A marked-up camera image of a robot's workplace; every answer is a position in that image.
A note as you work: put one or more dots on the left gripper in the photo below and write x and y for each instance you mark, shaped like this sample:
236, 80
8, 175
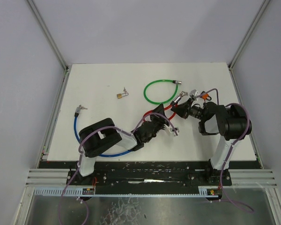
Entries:
162, 121

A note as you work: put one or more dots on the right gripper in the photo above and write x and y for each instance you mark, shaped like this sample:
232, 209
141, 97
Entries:
182, 108

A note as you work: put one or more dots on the red lock key bunch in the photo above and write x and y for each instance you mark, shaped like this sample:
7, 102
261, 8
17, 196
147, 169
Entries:
184, 94

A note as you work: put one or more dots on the orange padlock with keys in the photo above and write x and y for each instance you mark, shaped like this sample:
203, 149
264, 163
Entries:
206, 96

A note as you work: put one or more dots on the green cable lock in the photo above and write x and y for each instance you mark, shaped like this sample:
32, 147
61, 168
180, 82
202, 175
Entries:
161, 91

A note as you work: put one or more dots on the brass padlock with key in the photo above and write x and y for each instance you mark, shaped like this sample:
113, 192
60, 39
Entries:
121, 95

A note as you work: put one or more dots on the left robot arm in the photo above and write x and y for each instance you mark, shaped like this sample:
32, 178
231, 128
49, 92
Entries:
142, 134

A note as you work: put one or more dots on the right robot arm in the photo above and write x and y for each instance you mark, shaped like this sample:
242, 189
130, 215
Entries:
231, 122

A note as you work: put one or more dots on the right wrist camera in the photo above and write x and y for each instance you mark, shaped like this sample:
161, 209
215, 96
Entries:
194, 95

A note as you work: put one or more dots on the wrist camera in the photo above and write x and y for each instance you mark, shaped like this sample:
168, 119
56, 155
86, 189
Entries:
194, 95
171, 131

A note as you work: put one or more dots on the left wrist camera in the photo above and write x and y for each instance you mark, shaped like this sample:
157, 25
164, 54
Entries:
171, 131

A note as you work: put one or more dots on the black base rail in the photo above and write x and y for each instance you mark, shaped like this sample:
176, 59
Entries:
190, 173

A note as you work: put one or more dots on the blue cable lock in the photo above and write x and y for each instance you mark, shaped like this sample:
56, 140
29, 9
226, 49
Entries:
96, 139

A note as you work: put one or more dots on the right aluminium frame post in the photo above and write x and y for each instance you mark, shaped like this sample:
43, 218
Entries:
253, 25

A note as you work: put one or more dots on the aluminium frame post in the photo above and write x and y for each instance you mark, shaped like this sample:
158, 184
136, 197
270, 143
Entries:
43, 27
253, 25

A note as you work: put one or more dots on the left aluminium frame post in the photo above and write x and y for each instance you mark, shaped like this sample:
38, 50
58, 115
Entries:
43, 27

